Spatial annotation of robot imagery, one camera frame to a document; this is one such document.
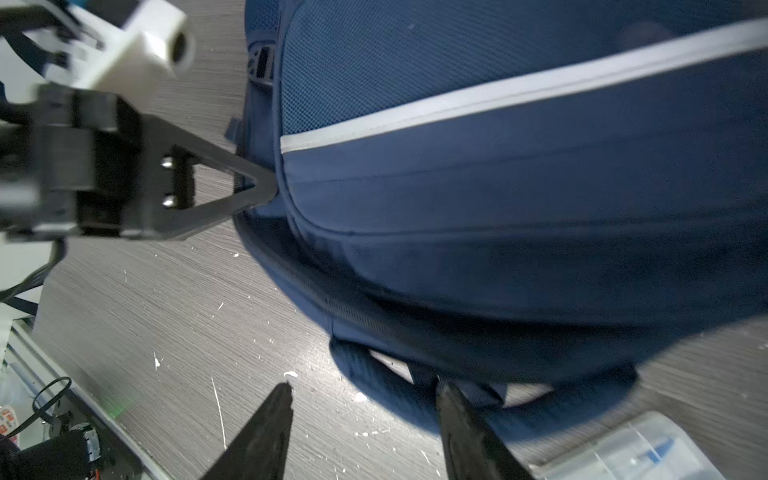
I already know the clear plastic pencil case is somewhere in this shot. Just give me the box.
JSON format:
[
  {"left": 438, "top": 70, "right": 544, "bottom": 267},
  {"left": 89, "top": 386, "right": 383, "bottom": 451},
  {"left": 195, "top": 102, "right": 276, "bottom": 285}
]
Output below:
[{"left": 530, "top": 411, "right": 724, "bottom": 480}]

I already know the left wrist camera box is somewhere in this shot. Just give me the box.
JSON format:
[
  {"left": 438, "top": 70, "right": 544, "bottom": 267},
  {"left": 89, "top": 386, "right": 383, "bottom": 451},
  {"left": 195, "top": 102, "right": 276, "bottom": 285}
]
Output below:
[{"left": 39, "top": 0, "right": 196, "bottom": 112}]

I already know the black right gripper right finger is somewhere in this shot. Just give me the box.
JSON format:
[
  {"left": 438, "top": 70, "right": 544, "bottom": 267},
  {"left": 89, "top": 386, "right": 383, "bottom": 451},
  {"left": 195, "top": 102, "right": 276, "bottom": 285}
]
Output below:
[{"left": 436, "top": 384, "right": 534, "bottom": 480}]

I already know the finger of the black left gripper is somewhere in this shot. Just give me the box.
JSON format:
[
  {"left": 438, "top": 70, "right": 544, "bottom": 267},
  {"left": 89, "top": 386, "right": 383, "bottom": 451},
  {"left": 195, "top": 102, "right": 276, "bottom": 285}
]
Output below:
[
  {"left": 140, "top": 114, "right": 277, "bottom": 192},
  {"left": 122, "top": 179, "right": 277, "bottom": 240}
]

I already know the navy blue student backpack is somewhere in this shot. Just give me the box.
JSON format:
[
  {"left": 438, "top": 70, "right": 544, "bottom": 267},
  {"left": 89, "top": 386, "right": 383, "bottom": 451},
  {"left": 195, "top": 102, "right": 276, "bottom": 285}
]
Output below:
[{"left": 229, "top": 1, "right": 767, "bottom": 441}]

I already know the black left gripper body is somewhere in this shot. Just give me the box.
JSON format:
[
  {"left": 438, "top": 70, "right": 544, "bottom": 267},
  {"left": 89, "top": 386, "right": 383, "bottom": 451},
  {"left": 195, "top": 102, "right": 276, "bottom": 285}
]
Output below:
[{"left": 1, "top": 84, "right": 142, "bottom": 242}]

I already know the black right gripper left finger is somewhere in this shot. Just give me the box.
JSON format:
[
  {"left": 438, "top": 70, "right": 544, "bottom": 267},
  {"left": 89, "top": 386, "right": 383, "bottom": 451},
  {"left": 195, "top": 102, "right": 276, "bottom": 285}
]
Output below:
[{"left": 202, "top": 382, "right": 294, "bottom": 480}]

